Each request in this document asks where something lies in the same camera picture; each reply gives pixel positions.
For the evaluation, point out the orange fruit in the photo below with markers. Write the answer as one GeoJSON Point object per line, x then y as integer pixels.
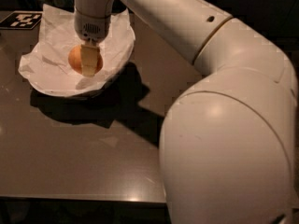
{"type": "Point", "coordinates": [74, 59]}

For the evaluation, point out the white crumpled paper liner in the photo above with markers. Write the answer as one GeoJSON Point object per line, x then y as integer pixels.
{"type": "Point", "coordinates": [53, 56]}

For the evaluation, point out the white bowl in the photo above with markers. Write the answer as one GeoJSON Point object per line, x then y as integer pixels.
{"type": "Point", "coordinates": [123, 59]}

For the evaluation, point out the black white fiducial marker card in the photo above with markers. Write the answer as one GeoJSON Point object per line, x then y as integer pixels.
{"type": "Point", "coordinates": [20, 21]}

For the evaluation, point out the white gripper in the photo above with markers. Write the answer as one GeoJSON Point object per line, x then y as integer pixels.
{"type": "Point", "coordinates": [92, 28]}

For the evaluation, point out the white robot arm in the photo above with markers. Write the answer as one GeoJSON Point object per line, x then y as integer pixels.
{"type": "Point", "coordinates": [226, 145]}

